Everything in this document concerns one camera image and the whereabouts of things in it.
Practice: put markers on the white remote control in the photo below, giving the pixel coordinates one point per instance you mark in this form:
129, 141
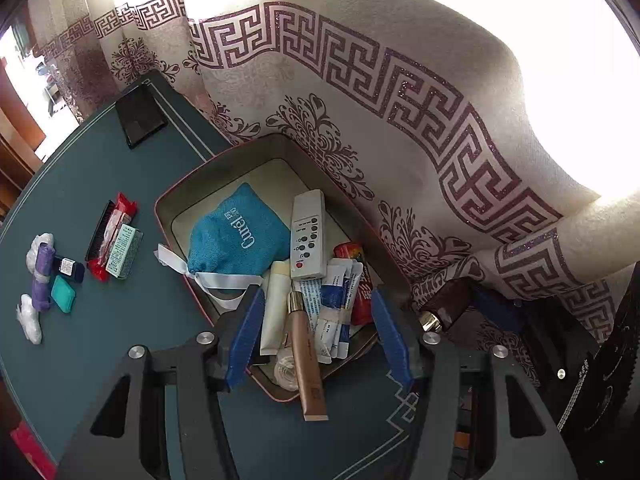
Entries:
307, 240

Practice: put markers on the white blue-printed packet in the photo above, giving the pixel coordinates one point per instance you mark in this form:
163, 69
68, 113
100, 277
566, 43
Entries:
311, 305

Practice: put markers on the red tin box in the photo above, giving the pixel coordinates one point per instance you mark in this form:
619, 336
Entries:
260, 175

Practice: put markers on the small teal carton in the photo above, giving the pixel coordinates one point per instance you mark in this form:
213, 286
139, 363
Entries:
122, 252

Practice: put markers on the white blue sachet strip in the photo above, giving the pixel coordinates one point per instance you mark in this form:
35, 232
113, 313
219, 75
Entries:
332, 295

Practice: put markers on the black smartphone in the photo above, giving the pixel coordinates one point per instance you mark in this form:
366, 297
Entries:
140, 115

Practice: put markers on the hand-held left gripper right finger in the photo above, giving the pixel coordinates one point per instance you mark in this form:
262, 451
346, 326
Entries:
392, 335

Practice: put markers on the red comb packet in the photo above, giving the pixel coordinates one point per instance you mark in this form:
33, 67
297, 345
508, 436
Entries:
123, 203

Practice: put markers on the small dark brown box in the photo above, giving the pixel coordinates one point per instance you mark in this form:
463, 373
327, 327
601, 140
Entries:
450, 300

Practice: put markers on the wooden door frame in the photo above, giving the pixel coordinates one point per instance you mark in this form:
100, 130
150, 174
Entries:
15, 160

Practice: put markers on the red packet in tray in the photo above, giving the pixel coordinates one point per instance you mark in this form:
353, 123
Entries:
345, 251

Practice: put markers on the red printed cloth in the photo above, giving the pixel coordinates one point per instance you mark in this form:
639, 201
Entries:
30, 450

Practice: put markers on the patterned cream curtain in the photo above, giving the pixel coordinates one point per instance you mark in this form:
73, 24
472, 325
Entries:
400, 60

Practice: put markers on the beige gold tube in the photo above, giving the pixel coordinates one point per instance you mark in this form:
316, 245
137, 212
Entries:
305, 360

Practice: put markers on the teal plastic case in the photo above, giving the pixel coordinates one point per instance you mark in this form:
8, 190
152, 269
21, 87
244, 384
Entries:
64, 294

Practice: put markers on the dark blue bottle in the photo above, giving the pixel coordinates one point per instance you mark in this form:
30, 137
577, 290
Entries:
67, 267

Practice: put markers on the teal felt desktop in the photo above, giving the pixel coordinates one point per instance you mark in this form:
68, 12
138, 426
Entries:
75, 350

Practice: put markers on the white plastic wad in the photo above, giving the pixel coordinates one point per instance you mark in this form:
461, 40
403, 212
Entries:
30, 320
37, 247

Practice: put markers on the purple bag roll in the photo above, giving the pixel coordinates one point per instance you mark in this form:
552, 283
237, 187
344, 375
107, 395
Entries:
42, 280

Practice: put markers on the cream white tube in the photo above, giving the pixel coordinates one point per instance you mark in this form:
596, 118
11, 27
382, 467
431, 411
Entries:
275, 310

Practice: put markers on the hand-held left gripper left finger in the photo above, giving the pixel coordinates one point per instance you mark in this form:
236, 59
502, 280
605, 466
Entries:
245, 335

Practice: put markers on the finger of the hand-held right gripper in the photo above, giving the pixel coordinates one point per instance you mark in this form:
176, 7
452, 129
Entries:
495, 306

